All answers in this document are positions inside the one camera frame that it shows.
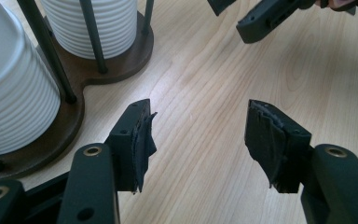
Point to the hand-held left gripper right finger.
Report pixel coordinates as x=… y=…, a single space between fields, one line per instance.
x=276 y=146

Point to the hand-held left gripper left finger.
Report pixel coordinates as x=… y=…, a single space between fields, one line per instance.
x=127 y=149

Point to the brown wooden cup holder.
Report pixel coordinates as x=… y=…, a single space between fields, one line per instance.
x=84 y=73

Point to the stack of white paper cups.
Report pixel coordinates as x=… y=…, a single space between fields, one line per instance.
x=15 y=102
x=115 y=28

